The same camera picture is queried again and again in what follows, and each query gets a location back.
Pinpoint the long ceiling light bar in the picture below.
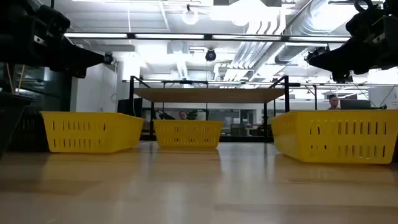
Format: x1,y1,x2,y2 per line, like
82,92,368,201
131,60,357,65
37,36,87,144
63,32,353,43

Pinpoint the silver ventilation duct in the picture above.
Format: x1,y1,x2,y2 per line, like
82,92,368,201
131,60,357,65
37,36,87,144
275,0,355,65

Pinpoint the black aluminium table frame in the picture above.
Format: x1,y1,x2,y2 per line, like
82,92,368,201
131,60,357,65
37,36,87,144
139,134,275,143

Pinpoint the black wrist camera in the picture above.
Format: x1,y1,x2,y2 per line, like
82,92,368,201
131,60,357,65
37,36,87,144
37,4,72,37
345,7,379,37

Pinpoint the round white pendant lamp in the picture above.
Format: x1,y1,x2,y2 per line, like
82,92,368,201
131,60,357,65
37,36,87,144
181,4,200,26

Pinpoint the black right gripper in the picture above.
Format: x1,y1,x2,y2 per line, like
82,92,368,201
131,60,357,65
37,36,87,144
307,0,398,83

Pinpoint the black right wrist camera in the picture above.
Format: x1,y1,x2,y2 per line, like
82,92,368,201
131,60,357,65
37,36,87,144
345,7,379,37

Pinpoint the grey computer monitor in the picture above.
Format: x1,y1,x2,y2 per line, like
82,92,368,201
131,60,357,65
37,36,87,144
340,99,372,111

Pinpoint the yellow plastic basket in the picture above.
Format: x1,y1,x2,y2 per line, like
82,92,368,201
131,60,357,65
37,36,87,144
40,111,146,154
269,109,398,165
152,119,224,149

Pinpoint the wooden shelf with black legs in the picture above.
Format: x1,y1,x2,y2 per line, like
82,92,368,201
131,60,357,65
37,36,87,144
129,75,290,143

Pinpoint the black box-shaped monitor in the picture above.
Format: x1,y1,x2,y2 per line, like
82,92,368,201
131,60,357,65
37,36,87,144
117,98,144,118

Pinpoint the black plastic basket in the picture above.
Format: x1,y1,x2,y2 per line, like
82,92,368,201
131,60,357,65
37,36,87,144
7,113,50,153
0,91,35,159

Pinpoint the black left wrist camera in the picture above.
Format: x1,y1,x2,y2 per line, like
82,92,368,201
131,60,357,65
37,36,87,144
37,4,72,37

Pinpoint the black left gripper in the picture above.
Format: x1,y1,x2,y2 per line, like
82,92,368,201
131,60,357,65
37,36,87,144
0,0,106,79

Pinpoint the black ceiling camera cluster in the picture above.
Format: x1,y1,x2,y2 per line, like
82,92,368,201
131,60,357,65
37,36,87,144
306,46,331,62

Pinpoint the black background rack frame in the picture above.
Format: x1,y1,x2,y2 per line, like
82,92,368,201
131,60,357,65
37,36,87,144
289,82,319,111

